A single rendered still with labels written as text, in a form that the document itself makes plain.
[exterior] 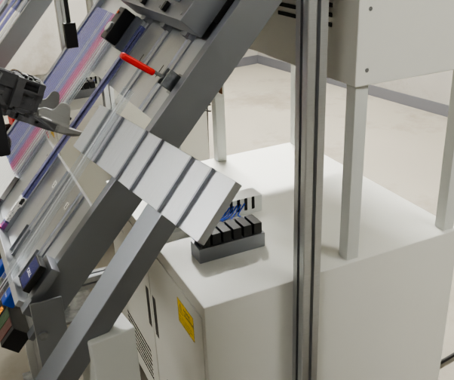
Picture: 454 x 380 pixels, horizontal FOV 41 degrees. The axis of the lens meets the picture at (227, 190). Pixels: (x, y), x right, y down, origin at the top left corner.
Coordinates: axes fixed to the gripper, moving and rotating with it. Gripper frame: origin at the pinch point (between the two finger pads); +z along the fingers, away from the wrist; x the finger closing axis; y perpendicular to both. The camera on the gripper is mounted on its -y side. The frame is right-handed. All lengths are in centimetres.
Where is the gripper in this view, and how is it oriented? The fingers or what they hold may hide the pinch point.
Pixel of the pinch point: (72, 128)
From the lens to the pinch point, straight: 129.0
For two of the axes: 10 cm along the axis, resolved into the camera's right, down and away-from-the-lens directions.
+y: 3.9, -9.0, -1.9
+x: -4.3, -3.6, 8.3
